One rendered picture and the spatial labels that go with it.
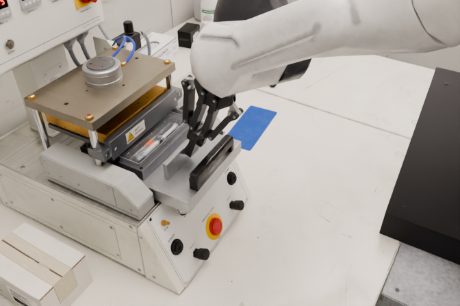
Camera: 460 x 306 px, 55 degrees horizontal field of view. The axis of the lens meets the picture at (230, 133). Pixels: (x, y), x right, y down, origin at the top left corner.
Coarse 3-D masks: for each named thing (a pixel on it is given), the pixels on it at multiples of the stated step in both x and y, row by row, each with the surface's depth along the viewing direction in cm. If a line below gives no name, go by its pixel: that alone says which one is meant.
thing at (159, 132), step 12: (168, 120) 100; (180, 120) 100; (156, 132) 96; (168, 132) 96; (132, 144) 93; (144, 144) 93; (156, 144) 93; (120, 156) 90; (132, 156) 90; (144, 156) 90
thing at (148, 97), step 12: (144, 96) 98; (156, 96) 98; (132, 108) 94; (48, 120) 94; (60, 120) 91; (108, 120) 90; (120, 120) 90; (72, 132) 92; (84, 132) 89; (108, 132) 87
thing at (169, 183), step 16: (208, 144) 98; (240, 144) 99; (176, 160) 89; (192, 160) 94; (224, 160) 94; (160, 176) 90; (176, 176) 90; (208, 176) 90; (160, 192) 86; (176, 192) 86; (192, 192) 86; (176, 208) 86; (192, 208) 86
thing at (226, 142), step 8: (224, 136) 94; (232, 136) 94; (216, 144) 92; (224, 144) 92; (232, 144) 95; (216, 152) 90; (224, 152) 92; (208, 160) 88; (216, 160) 90; (200, 168) 86; (208, 168) 87; (192, 176) 84; (200, 176) 85; (192, 184) 86; (200, 184) 86
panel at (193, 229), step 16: (224, 176) 107; (208, 192) 102; (224, 192) 107; (240, 192) 112; (160, 208) 90; (208, 208) 102; (224, 208) 106; (160, 224) 89; (176, 224) 93; (192, 224) 97; (208, 224) 101; (224, 224) 106; (160, 240) 89; (192, 240) 96; (208, 240) 101; (176, 256) 92; (192, 256) 96; (176, 272) 92; (192, 272) 96
